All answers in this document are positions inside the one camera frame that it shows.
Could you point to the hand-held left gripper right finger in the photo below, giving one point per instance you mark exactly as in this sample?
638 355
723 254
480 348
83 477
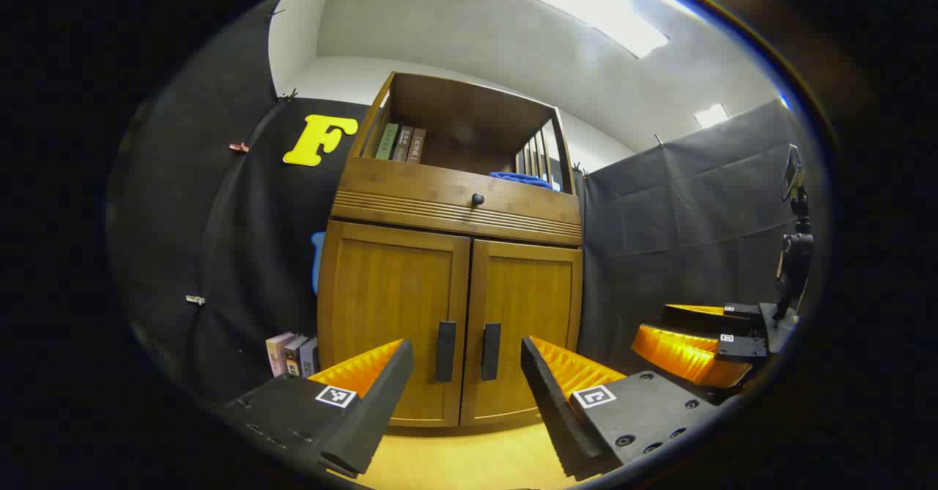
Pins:
553 402

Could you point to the blue cloth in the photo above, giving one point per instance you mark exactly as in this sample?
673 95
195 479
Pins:
522 179

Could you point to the large ceiling light panel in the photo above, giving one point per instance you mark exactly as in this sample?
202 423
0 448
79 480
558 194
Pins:
597 10

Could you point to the green book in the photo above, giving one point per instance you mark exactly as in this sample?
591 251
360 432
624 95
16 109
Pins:
386 141

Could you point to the wooden double-door shoe cabinet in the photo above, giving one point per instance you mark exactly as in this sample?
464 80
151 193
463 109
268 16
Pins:
469 109

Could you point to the red-brown book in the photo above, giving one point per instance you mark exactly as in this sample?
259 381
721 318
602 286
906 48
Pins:
415 146

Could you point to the grey-brown book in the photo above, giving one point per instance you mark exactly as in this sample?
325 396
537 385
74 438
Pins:
401 143

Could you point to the small ceiling light panel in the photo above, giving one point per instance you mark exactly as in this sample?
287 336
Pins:
711 115

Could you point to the black backdrop cloth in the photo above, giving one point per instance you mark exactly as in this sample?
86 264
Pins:
659 204

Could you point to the wooden cabinet drawer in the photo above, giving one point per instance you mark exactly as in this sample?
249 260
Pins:
410 190

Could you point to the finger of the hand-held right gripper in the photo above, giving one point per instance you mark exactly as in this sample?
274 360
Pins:
703 321
740 347

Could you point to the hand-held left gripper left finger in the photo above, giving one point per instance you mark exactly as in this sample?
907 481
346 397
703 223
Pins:
381 402

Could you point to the wooden shoe cabinet door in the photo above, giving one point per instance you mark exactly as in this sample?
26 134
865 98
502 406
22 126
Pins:
531 299
388 299

